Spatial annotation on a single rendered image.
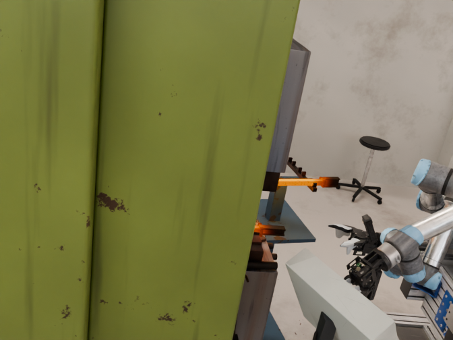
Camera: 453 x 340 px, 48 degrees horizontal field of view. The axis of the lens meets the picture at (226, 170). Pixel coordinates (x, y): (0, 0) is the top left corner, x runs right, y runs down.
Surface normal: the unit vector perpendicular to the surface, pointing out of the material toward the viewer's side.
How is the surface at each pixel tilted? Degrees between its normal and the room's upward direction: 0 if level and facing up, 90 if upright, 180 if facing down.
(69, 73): 90
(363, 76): 90
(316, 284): 30
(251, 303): 90
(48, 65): 90
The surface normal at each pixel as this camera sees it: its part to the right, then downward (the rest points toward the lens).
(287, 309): 0.14, -0.90
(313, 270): -0.29, -0.73
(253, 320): 0.13, 0.42
